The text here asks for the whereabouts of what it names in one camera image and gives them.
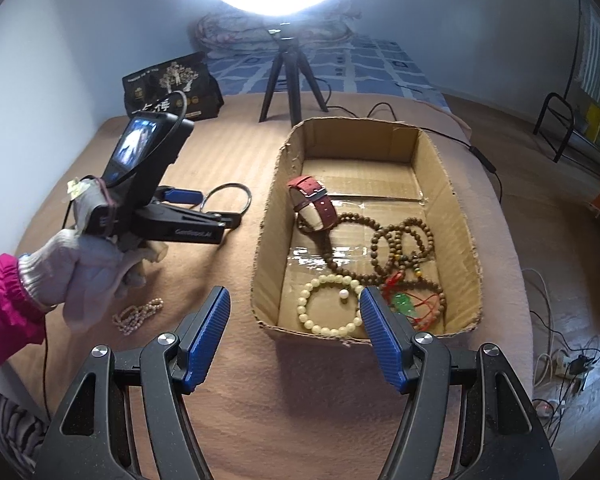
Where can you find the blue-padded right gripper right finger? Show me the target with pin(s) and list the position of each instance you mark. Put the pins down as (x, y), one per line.
(390, 337)

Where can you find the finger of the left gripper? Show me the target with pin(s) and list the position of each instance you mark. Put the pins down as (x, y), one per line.
(171, 195)
(230, 220)

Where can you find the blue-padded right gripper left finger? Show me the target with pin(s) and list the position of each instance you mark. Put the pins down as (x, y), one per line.
(200, 334)

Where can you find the red strap wrist watch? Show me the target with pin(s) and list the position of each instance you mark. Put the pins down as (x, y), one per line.
(312, 204)

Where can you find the pink jacket sleeve forearm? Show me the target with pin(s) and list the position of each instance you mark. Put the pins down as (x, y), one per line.
(22, 321)

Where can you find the white-gloved left hand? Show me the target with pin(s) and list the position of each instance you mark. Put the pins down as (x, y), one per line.
(84, 274)

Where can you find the black printed gift bag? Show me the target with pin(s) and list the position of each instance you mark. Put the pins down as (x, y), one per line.
(166, 86)

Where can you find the brown cardboard box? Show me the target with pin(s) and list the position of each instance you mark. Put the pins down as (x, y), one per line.
(400, 228)

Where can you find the folded floral blanket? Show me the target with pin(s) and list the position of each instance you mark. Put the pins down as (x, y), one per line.
(236, 31)

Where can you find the black light tripod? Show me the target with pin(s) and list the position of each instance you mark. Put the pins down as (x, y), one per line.
(293, 61)

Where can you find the blue patterned bed quilt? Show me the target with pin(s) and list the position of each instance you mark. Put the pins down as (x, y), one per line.
(360, 65)

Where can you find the black metal rack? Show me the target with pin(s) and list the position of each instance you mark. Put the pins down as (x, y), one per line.
(570, 135)

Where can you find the floor power strip with cables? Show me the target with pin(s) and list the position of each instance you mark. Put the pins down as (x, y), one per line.
(563, 365)

